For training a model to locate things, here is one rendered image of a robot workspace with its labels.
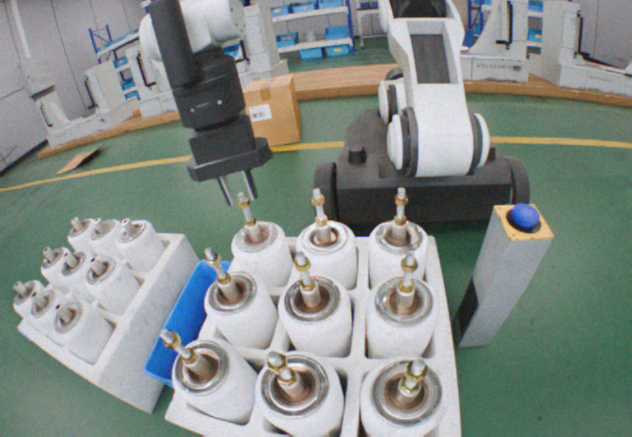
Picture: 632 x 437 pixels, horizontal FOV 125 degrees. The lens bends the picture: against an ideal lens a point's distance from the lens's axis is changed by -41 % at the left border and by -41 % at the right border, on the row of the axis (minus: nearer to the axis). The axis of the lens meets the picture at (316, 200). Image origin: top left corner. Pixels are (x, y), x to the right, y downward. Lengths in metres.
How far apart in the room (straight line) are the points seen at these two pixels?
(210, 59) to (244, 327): 0.35
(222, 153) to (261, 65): 2.01
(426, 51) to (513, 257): 0.45
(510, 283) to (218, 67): 0.49
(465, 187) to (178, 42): 0.65
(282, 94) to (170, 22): 1.09
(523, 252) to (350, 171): 0.45
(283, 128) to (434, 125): 1.00
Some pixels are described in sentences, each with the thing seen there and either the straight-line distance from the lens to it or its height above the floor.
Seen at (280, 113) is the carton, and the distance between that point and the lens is 1.39.
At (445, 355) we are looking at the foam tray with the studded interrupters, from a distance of 0.42.
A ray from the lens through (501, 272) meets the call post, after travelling 0.43.
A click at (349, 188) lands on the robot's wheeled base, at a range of 0.69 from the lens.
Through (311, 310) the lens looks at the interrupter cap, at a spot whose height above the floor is 0.25.
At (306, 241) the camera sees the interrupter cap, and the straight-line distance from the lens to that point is 0.45.
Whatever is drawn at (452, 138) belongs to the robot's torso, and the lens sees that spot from 0.53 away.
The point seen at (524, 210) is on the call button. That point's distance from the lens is 0.41.
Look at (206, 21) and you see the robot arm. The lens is 0.33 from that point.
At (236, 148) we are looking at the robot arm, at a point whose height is 0.42.
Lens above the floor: 0.56
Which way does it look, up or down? 35 degrees down
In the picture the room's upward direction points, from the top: 10 degrees counter-clockwise
